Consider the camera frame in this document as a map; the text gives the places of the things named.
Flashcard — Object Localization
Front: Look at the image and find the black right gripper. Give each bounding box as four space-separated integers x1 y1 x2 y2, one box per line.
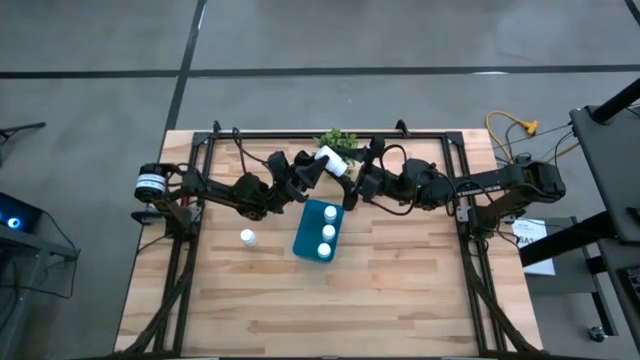
335 137 404 212

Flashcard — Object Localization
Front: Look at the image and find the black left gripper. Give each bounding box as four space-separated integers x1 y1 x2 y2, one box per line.
267 148 330 206

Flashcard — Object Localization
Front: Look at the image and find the blue plastic basket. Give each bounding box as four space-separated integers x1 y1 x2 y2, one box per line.
291 198 346 264

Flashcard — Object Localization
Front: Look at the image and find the small green potted plant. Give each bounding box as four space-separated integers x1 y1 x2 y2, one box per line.
313 127 362 169

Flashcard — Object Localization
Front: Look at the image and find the white paper sheet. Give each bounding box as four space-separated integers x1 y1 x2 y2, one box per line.
510 217 557 277

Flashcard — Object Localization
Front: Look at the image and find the black cart beam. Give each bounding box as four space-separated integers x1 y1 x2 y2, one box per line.
518 209 619 268

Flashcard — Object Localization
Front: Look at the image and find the black cart top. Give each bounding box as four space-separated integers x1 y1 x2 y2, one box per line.
569 104 640 244

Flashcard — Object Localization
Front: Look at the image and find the black stand pole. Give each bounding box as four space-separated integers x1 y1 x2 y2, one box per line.
589 77 640 125

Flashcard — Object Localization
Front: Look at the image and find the grey metal stand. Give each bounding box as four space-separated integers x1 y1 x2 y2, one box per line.
0 224 81 360

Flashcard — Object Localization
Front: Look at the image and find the black device with blue light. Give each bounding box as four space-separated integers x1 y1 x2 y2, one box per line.
0 192 57 241

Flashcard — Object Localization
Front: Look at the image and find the black tripod leg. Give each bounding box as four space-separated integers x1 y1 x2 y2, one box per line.
0 121 48 169

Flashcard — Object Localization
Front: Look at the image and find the black aluminium table frame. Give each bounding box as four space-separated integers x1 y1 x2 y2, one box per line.
119 119 544 359

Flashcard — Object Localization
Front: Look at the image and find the yellow extension cord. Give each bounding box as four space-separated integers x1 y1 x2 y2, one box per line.
484 109 541 164

